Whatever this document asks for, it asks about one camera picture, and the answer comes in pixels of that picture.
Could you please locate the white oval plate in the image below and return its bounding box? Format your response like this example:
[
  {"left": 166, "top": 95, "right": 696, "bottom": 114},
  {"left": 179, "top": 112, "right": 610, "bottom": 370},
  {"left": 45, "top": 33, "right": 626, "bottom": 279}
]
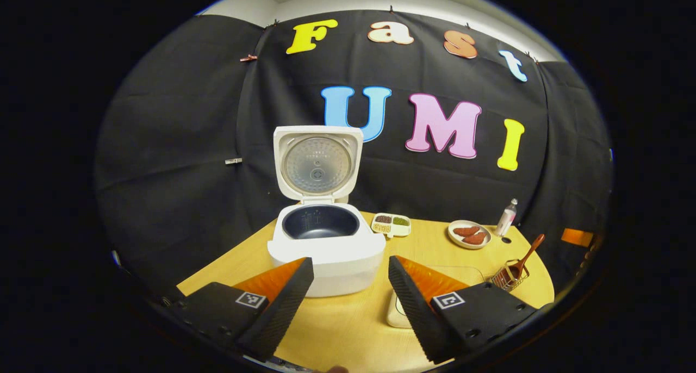
[{"left": 448, "top": 220, "right": 492, "bottom": 250}]

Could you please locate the white rice cooker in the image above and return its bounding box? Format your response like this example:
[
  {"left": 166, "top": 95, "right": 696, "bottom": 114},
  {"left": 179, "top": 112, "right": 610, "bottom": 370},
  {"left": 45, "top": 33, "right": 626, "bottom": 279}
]
[{"left": 266, "top": 125, "right": 387, "bottom": 298}]

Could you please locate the white divided grain dish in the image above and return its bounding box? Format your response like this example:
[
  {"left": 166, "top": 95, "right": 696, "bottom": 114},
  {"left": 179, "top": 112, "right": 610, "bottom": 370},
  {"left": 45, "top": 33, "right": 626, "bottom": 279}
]
[{"left": 371, "top": 213, "right": 412, "bottom": 238}]

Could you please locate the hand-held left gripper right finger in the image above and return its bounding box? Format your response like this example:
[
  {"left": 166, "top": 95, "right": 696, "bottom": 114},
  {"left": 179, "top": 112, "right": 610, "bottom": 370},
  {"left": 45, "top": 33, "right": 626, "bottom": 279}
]
[{"left": 388, "top": 256, "right": 539, "bottom": 364}]

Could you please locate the clear box of white rice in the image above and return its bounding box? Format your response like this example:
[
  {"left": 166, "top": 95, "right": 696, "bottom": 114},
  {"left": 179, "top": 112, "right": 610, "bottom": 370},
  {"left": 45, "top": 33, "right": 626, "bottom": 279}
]
[{"left": 387, "top": 265, "right": 486, "bottom": 328}]

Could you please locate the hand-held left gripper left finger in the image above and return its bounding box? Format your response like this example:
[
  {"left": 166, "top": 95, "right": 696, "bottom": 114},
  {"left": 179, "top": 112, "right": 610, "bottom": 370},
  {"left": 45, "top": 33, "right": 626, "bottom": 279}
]
[{"left": 163, "top": 257, "right": 315, "bottom": 363}]

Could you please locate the small clear bottle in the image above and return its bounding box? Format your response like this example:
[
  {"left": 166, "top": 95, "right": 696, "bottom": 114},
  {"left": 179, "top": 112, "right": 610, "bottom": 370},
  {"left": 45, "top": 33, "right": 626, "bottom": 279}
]
[{"left": 495, "top": 198, "right": 518, "bottom": 237}]

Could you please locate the metal wire chopstick holder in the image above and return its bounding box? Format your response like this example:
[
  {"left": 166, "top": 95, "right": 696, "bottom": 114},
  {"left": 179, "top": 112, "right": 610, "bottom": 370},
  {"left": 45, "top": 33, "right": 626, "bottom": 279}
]
[{"left": 489, "top": 259, "right": 530, "bottom": 293}]

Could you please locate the wooden spoon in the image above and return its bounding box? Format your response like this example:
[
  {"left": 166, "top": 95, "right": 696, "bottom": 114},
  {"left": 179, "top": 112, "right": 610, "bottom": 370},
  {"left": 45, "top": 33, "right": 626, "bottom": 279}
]
[{"left": 503, "top": 234, "right": 545, "bottom": 287}]

